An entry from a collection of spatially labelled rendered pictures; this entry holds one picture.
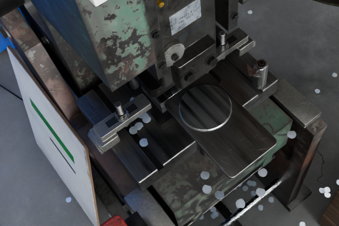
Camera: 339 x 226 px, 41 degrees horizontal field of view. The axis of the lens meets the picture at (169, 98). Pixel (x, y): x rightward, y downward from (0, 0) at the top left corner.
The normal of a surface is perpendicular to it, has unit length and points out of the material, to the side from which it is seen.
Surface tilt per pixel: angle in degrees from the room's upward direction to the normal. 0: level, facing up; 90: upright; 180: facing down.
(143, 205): 0
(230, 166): 0
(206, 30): 90
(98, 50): 90
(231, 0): 90
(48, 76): 74
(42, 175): 0
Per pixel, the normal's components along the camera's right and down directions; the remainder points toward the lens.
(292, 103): -0.11, -0.51
